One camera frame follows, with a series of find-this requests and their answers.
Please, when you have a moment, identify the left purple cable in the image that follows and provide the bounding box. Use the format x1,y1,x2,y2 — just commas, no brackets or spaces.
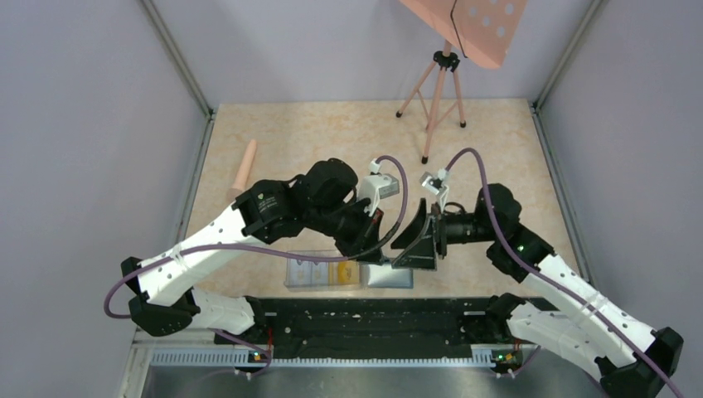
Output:
104,154,411,320

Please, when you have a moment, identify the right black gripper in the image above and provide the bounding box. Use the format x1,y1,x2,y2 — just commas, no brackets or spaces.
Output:
391,197,498,269

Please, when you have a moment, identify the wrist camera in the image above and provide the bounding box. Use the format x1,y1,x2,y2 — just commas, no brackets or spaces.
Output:
357,158,400,216
419,168,449,211

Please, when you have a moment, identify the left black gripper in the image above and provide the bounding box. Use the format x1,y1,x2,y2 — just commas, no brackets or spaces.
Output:
308,197,385,265

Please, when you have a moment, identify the pink tripod stand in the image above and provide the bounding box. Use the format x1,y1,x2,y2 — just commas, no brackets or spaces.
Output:
395,40,468,164

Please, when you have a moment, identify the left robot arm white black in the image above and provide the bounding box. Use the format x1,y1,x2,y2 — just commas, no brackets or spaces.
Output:
120,158,409,343

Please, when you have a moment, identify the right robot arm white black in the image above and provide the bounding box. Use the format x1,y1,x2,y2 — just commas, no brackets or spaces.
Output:
392,177,683,397

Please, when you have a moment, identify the purple cable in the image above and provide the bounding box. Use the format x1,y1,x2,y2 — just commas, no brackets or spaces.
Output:
104,154,411,320
444,147,687,398

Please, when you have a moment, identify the pink cylindrical handle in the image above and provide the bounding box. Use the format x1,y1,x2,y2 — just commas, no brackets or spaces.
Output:
226,139,258,202

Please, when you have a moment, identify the pink perforated board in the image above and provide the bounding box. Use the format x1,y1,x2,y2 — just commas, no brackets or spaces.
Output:
400,0,527,70

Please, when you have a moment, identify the aluminium slotted rail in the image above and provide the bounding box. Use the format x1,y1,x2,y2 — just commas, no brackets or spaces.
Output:
150,347,516,368

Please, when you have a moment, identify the blue card holder wallet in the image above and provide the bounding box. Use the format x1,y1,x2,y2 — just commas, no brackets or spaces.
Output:
361,264,414,289

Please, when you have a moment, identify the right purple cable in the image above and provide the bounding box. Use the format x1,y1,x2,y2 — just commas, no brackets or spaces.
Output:
444,147,687,398

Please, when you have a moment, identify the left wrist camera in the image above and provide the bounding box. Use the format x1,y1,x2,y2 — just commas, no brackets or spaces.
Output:
357,158,400,216

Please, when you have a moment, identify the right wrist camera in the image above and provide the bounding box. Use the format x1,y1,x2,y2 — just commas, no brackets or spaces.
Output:
419,168,449,211

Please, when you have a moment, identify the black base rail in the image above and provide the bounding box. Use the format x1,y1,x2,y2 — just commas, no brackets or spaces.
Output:
214,296,597,361

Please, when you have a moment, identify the clear acrylic card stand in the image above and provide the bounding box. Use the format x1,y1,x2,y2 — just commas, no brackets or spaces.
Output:
284,259,361,291

